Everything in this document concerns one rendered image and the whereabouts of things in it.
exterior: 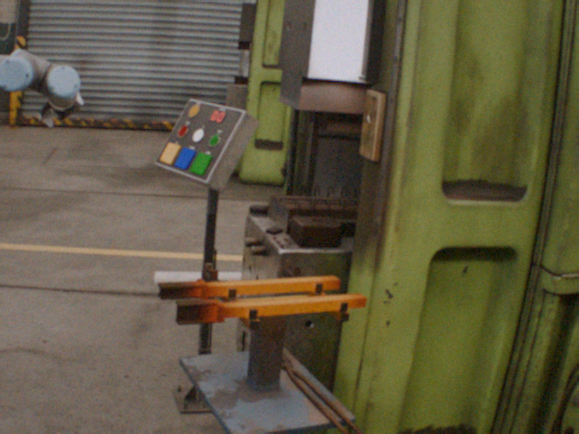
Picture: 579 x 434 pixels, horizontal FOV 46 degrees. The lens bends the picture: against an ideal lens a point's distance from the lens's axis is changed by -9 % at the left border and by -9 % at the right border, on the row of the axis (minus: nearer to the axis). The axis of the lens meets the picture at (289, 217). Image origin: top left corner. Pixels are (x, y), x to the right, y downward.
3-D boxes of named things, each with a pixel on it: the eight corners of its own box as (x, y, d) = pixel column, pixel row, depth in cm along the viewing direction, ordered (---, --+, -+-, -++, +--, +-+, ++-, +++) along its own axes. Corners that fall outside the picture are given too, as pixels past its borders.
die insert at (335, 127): (326, 131, 207) (327, 110, 206) (317, 127, 214) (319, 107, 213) (419, 138, 216) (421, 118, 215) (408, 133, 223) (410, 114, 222)
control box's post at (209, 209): (196, 404, 286) (214, 138, 259) (195, 399, 290) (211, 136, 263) (206, 403, 287) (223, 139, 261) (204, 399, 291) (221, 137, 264)
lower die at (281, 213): (285, 234, 208) (289, 205, 206) (267, 215, 226) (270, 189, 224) (417, 236, 221) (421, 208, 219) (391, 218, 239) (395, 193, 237)
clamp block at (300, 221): (298, 247, 197) (301, 224, 195) (289, 238, 205) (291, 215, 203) (340, 248, 200) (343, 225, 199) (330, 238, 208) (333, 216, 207)
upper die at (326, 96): (298, 109, 199) (301, 76, 197) (278, 101, 218) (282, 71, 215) (432, 120, 212) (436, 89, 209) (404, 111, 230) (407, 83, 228)
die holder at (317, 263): (264, 397, 204) (279, 250, 193) (235, 343, 239) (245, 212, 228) (436, 384, 221) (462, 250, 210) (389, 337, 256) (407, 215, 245)
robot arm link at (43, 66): (11, 47, 177) (50, 65, 180) (19, 46, 188) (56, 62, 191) (-3, 79, 178) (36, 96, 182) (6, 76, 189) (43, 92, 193)
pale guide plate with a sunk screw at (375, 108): (372, 161, 181) (379, 94, 177) (358, 154, 189) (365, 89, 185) (380, 161, 182) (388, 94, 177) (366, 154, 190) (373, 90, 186)
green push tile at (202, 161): (201, 174, 245) (211, 156, 246) (189, 170, 250) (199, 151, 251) (205, 177, 246) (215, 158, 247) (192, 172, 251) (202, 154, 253)
